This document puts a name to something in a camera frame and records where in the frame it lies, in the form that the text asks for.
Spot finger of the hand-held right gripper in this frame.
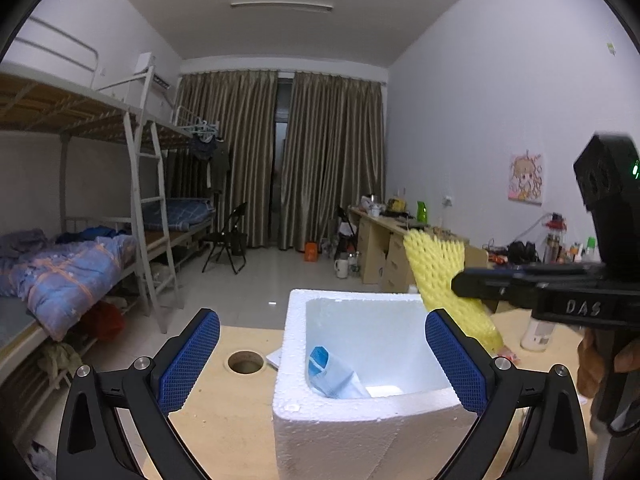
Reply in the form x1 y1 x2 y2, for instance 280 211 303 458
451 262 603 313

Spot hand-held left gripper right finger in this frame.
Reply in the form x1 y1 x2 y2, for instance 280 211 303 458
425 308 583 480

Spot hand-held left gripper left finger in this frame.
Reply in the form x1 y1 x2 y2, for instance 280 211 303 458
56 308 221 480

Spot yellow foam net sleeve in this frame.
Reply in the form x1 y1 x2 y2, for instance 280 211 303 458
402 230 506 353

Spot blue face mask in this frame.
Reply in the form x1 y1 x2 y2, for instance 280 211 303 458
306 346 370 401

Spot white foam box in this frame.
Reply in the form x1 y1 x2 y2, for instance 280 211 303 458
271 288 478 480

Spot person's right hand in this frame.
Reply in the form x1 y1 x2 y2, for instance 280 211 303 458
576 331 640 411

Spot black headphones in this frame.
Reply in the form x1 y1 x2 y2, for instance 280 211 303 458
507 241 539 264

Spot white lotion pump bottle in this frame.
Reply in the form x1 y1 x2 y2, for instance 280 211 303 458
520 316 556 352

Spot red cap bottle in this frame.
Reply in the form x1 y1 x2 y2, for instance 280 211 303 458
545 212 568 263

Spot red clothes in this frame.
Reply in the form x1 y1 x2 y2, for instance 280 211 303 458
80 302 126 343

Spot black folding chair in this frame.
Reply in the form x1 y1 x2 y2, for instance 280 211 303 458
334 207 359 261
202 202 248 275

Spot long wooden desk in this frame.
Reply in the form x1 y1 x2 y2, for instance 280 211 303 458
348 206 488 293

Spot olive clothes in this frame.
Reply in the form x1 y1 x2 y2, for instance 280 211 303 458
40 342 83 391

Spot blue floral blanket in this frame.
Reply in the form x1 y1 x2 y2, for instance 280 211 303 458
10 235 138 342

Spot blue plaid mattress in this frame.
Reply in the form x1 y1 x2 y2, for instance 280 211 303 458
142 197 213 232

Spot white bunk bed ladder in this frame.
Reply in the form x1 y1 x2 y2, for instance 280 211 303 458
122 67 183 333

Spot dark grey clothes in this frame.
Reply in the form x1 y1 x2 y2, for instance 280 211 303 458
0 229 51 261

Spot brown curtain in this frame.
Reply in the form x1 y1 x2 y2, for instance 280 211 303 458
177 71 278 249
281 72 386 256

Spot dark hanging clothes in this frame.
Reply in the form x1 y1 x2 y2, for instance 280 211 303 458
187 132 231 196

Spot small metal bunk bed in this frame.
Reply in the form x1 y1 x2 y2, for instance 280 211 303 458
145 105 221 271

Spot large metal bunk bed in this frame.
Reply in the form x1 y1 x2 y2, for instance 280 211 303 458
0 10 176 411

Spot white air conditioner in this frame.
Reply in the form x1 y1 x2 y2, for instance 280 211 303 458
137 52 173 92

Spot ceiling tube light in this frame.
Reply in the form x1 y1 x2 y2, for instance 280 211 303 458
230 1 334 13

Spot cartoon wall poster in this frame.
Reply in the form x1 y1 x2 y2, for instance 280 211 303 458
508 150 544 206

